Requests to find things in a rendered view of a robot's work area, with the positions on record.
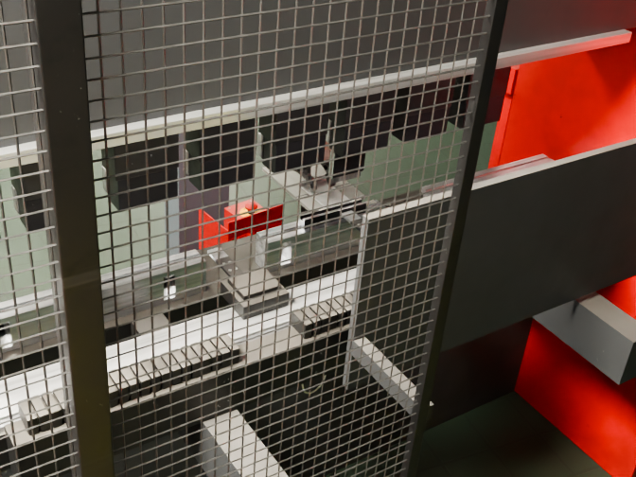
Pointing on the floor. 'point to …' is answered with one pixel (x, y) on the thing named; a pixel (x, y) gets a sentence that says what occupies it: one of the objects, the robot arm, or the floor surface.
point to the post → (72, 221)
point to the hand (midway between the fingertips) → (321, 182)
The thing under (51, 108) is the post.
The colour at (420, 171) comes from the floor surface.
